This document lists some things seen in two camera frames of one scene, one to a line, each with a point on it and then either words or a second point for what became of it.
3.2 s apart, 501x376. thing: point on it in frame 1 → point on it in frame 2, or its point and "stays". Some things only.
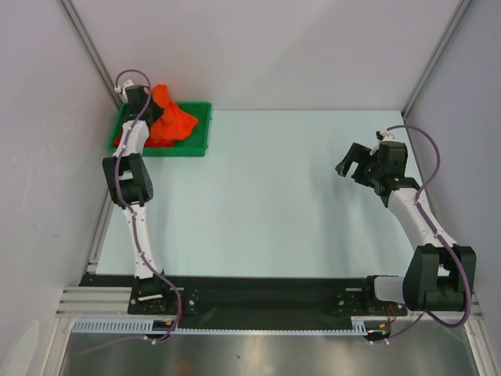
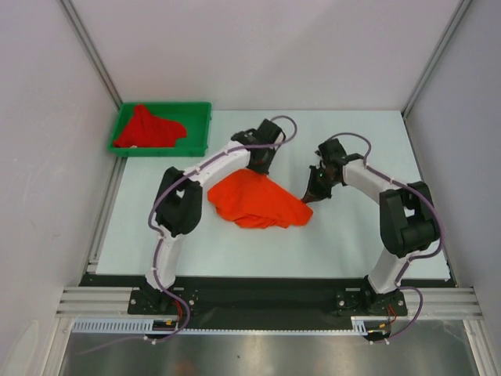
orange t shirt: (173, 124) → (252, 200)
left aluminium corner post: (73, 21) stays
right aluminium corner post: (462, 7) stays
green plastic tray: (195, 144) stays
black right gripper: (358, 153) → (314, 193)
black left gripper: (158, 109) → (263, 168)
